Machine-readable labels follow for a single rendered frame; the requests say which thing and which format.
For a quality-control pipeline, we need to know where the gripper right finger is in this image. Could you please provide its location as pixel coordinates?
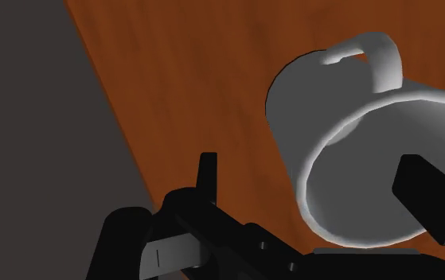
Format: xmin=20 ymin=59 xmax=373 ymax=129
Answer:
xmin=391 ymin=154 xmax=445 ymax=265

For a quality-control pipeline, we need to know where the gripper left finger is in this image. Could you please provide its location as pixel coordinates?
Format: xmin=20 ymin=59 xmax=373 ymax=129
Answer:
xmin=85 ymin=151 xmax=308 ymax=280

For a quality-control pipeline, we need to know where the white mug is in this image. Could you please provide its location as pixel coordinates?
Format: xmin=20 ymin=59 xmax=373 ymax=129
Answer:
xmin=264 ymin=32 xmax=445 ymax=250

